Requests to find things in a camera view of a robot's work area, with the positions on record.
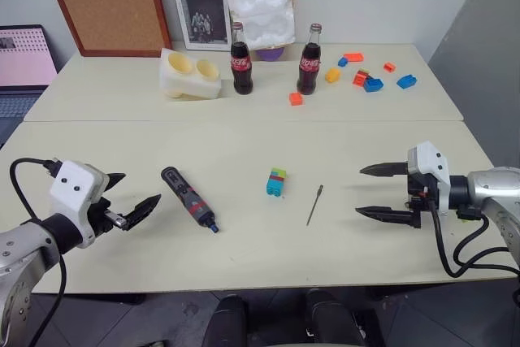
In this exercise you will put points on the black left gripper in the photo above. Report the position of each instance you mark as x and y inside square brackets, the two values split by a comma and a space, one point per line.
[99, 217]

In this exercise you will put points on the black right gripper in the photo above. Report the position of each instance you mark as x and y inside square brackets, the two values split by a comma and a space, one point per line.
[422, 196]

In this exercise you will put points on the black electric screwdriver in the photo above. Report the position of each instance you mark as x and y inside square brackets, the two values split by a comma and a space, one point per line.
[189, 198]

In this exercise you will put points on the thin metal screwdriver bit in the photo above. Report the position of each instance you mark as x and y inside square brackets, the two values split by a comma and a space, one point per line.
[315, 205]

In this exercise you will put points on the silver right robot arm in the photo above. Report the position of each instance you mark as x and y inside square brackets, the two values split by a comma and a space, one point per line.
[487, 192]

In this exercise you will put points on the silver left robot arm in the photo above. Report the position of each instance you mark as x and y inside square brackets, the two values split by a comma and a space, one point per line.
[24, 249]

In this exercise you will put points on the teal green red block stack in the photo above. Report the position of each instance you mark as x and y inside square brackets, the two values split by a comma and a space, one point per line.
[276, 184]

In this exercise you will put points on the orange red toy block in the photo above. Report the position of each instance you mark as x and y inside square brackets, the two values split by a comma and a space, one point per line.
[359, 79]

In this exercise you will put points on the small orange toy block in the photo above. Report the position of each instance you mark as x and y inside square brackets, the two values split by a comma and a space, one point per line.
[389, 67]

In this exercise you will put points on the white holder with yellow cups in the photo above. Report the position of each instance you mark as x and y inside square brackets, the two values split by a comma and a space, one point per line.
[187, 83]

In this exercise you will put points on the yellow toy block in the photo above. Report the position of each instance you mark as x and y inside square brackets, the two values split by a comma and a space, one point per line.
[332, 75]

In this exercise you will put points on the square orange toy block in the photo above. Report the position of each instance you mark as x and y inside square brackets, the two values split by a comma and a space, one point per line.
[296, 99]

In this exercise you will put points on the dark rounded shape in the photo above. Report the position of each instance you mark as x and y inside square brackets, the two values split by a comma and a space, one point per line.
[227, 322]
[331, 318]

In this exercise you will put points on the small blue toy block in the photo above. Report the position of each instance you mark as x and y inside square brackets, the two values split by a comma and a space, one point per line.
[343, 62]

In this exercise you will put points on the long orange toy block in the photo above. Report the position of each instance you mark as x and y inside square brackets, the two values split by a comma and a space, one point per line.
[353, 57]

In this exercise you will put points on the glass cola bottle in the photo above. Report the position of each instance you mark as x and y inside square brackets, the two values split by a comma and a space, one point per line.
[241, 66]
[309, 66]

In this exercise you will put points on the laptop with pink screen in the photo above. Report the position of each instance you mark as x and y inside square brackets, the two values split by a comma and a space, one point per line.
[20, 62]

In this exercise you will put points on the purple bowl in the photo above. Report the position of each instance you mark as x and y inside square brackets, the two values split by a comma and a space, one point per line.
[269, 54]

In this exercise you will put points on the graphic design book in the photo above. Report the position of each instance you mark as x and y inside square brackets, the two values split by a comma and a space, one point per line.
[199, 9]

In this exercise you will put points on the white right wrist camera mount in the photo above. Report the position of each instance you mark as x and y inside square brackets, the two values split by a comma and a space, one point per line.
[426, 160]

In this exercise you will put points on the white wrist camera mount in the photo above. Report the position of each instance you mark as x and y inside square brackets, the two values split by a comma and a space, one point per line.
[426, 160]
[73, 196]

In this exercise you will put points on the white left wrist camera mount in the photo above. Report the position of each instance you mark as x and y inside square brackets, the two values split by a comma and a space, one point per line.
[73, 196]

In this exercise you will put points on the cork board with brown frame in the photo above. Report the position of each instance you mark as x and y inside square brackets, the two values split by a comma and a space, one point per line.
[109, 1]

